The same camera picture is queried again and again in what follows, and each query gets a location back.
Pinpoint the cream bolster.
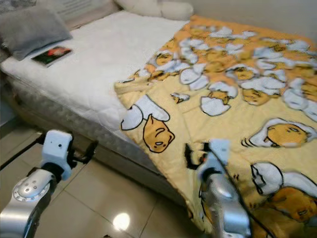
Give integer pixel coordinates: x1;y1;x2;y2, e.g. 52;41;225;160
114;0;194;22

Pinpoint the beige bed base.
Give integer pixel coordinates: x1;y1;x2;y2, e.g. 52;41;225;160
7;89;185;208

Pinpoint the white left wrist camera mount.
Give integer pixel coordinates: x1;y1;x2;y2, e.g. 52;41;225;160
40;130;75;181

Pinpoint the grey floral print pillow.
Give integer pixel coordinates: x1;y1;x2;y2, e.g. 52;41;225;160
0;0;120;60

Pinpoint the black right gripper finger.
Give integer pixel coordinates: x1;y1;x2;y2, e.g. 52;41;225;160
184;143;198;170

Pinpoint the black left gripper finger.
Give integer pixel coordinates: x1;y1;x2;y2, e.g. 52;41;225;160
85;140;99;163

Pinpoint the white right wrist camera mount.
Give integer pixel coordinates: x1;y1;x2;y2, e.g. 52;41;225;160
198;138;231;181

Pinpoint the white quilted mattress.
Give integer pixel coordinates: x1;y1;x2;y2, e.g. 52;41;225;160
2;10;190;144

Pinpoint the dark red cover book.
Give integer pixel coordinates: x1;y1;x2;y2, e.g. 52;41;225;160
30;45;74;68

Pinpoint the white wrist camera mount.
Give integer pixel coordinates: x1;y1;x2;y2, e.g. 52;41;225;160
198;138;231;181
40;130;75;181

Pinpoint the yellow cartoon egg blanket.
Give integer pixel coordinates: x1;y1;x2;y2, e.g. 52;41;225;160
113;14;317;238

